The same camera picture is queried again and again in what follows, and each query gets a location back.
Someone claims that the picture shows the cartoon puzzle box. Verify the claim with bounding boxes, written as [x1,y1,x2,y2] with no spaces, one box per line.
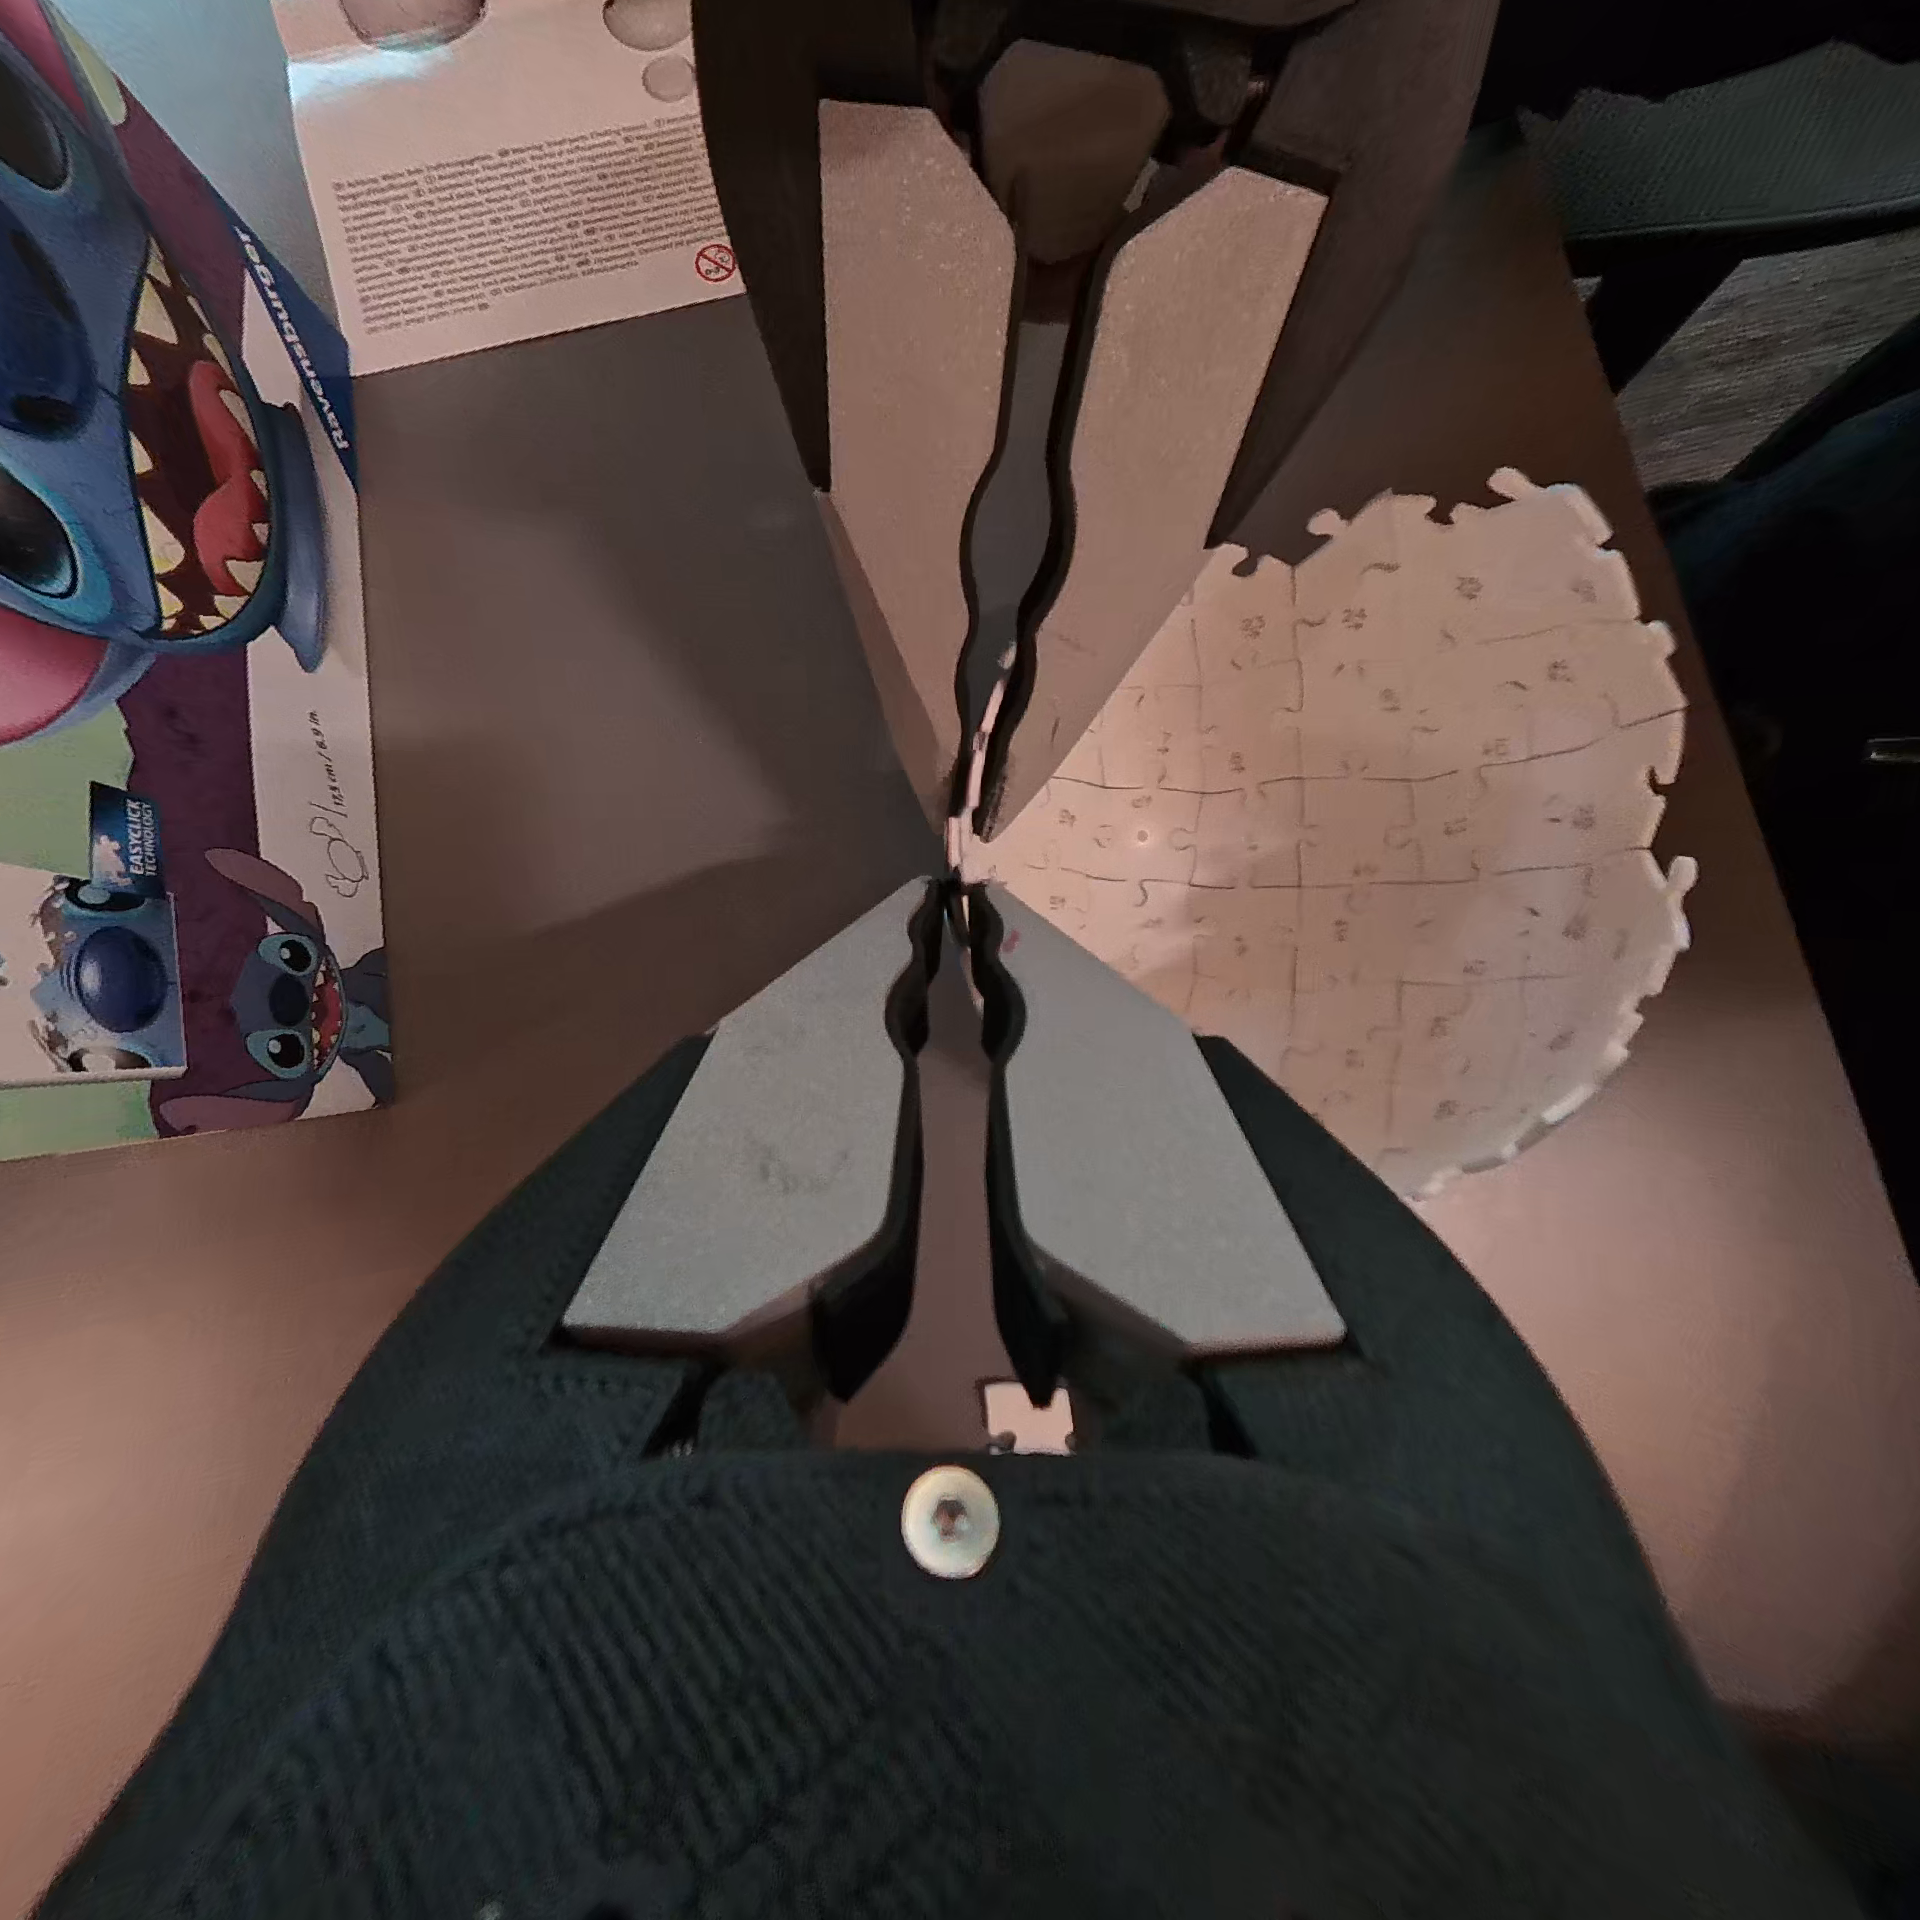
[0,0,404,1162]

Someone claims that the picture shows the partly built puzzle ball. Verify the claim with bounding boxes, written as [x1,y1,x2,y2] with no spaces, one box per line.
[961,468,1701,1204]

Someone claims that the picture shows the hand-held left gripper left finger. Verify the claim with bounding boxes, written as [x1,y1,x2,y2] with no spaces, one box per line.
[558,878,950,1413]

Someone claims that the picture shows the black office chair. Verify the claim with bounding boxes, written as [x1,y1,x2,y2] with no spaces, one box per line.
[1512,41,1920,400]

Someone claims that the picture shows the white instruction leaflet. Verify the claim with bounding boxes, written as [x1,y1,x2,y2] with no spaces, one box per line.
[276,0,753,377]

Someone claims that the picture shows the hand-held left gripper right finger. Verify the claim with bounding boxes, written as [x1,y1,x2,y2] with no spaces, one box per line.
[961,878,1349,1408]

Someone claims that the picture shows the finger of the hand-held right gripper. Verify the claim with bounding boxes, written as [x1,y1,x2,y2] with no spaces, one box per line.
[813,96,1040,824]
[966,161,1336,838]

